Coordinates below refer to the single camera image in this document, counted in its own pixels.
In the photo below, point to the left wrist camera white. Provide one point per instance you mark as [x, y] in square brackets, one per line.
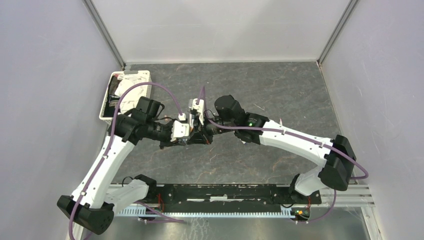
[180, 128]

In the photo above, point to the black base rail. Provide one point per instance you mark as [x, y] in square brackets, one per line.
[227, 198]

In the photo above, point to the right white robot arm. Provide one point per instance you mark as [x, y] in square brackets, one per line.
[334, 157]

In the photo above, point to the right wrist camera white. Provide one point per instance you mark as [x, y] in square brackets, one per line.
[196, 111]

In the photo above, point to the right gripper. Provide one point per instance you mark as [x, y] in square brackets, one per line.
[163, 132]

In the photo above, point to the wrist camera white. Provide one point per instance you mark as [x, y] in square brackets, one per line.
[196, 111]
[180, 128]

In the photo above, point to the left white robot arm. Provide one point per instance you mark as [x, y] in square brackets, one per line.
[90, 205]

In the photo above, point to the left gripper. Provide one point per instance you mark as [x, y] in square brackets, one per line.
[202, 133]

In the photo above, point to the white plastic basket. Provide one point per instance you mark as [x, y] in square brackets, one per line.
[120, 82]

